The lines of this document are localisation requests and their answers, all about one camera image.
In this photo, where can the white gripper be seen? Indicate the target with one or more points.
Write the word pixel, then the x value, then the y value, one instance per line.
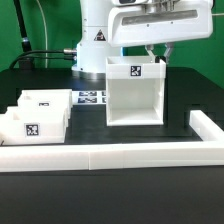
pixel 149 22

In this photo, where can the white drawer cabinet housing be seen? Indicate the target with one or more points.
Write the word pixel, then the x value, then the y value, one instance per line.
pixel 135 90

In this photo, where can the white front drawer box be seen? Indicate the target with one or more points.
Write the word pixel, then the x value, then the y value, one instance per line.
pixel 22 127

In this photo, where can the white drawer box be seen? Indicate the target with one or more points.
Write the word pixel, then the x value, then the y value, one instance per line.
pixel 22 127
pixel 48 98

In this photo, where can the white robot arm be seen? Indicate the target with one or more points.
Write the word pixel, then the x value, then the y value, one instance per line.
pixel 93 48

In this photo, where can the white rear drawer box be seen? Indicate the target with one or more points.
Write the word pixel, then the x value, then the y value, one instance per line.
pixel 48 98

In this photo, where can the white marker tag sheet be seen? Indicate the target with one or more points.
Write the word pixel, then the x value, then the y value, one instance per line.
pixel 91 97

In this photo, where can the black pole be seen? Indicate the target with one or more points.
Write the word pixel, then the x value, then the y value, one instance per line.
pixel 25 40

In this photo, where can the white plastic border frame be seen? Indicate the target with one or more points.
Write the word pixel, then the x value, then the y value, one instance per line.
pixel 207 151

